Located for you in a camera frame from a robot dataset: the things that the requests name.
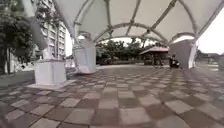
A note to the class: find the tree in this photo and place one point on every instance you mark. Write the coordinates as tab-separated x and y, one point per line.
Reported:
13	36

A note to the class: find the white tent canopy with frame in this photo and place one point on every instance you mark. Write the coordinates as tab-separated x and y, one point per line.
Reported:
133	16

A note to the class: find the checkered paved plaza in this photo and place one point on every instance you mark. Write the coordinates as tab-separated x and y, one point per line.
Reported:
133	96

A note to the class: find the tall apartment building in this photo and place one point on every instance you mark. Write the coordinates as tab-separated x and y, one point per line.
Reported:
53	36

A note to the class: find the row of trees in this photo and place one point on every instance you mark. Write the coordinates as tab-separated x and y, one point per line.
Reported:
120	50

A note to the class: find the red roofed pavilion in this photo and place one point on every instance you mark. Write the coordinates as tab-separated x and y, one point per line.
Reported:
155	50

